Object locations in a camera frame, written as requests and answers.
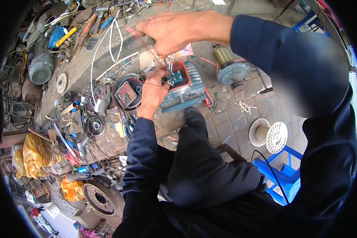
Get person's left hand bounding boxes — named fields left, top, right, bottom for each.
left=136, top=69, right=171, bottom=121

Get person's right hand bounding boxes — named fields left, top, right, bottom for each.
left=136, top=11, right=199, bottom=58

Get teal electric motor red box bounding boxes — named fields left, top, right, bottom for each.
left=158, top=59, right=215, bottom=114

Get pink paper card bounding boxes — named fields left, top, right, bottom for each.
left=173, top=43, right=195, bottom=59

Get black motor end cover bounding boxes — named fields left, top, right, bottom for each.
left=111, top=73, right=145, bottom=112

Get steel hammer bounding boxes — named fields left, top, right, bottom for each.
left=92, top=6, right=109, bottom=35

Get grey work glove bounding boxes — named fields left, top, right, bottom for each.
left=95, top=84, right=112, bottom=117

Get motor rotor with grey cap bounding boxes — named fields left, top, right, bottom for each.
left=212, top=43, right=250, bottom=90

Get heap of tools and scrap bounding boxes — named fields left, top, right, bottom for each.
left=0, top=0, right=173, bottom=131

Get metal fan impeller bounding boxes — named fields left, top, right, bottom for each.
left=62, top=109, right=84, bottom=133

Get white round disc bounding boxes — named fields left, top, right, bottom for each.
left=56, top=73, right=68, bottom=94

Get person's legs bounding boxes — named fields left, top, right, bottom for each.
left=158, top=107, right=267, bottom=209

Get grey round electric motor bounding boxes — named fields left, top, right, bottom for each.
left=29, top=53, right=54, bottom=85

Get brown rusty motor housing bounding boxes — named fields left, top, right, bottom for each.
left=21, top=78, right=43, bottom=105

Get white plastic spool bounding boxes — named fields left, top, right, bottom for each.
left=248, top=118, right=289, bottom=155

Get rusty metal wheel disc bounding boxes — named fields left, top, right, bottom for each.
left=82, top=181, right=118, bottom=216

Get orange plastic bag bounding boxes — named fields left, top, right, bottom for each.
left=61, top=178, right=85, bottom=202

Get yellow plastic bag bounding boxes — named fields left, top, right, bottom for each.
left=14, top=133, right=63, bottom=179

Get blue plastic stool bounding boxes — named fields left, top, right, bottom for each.
left=252, top=145, right=304, bottom=206

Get grey metal beam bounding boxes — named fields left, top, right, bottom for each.
left=304, top=0, right=352, bottom=71

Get person's body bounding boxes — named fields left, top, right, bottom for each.
left=111, top=31, right=357, bottom=238

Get long white wire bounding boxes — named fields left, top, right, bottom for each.
left=90, top=10, right=140, bottom=105

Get yellow handled tool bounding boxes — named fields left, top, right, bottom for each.
left=55, top=27, right=78, bottom=48

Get thin black cable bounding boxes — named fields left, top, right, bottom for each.
left=251, top=150, right=290, bottom=206

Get blue metal chair frame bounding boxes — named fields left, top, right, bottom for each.
left=292, top=10, right=331, bottom=37

